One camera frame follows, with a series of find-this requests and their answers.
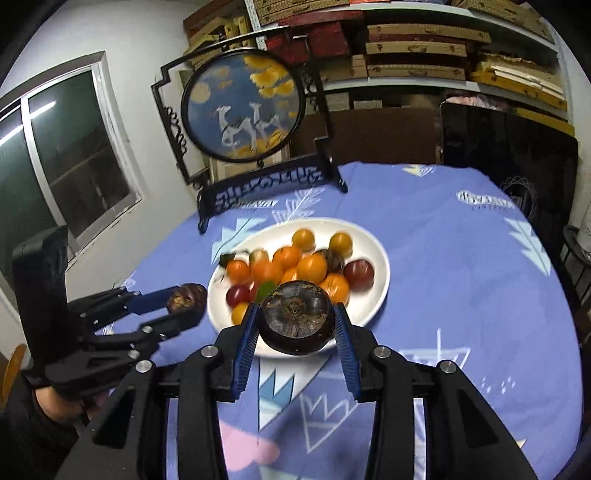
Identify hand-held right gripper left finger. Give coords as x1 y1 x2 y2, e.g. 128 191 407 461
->
55 303 260 480

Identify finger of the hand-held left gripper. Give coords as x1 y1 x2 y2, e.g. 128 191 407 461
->
91 307 205 360
68 286 175 331

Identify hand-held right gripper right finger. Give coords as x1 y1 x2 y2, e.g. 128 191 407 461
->
334 303 539 480

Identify white oval plate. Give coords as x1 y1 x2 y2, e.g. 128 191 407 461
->
206 218 391 356

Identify large dark red tomato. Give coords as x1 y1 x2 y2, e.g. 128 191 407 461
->
344 259 376 291

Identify tangerine with dark leaf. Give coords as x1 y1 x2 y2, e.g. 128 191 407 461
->
251 260 285 302

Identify large orange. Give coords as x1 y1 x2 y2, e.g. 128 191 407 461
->
296 253 329 285

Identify person's left forearm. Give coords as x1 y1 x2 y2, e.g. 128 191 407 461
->
0 378 90 480

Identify person's left hand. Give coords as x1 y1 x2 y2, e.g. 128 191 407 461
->
33 387 109 426

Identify small dark red tomato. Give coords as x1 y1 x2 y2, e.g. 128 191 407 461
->
226 283 253 309

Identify wooden chair back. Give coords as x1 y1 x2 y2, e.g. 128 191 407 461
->
2 343 28 408

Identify blue printed tablecloth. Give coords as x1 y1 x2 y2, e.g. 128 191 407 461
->
92 161 583 480

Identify sliding glass window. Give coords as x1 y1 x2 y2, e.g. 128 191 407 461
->
0 52 142 288

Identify round embroidered table screen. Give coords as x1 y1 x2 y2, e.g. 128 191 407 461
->
150 25 350 234

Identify brown cardboard sheet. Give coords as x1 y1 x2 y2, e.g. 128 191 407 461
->
291 107 440 165

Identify black metal stand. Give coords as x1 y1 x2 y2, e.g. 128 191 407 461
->
560 225 591 326

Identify white jar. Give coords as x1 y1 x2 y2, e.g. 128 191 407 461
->
574 223 591 260

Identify shelf with flat boxes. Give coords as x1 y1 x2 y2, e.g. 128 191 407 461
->
183 0 575 121

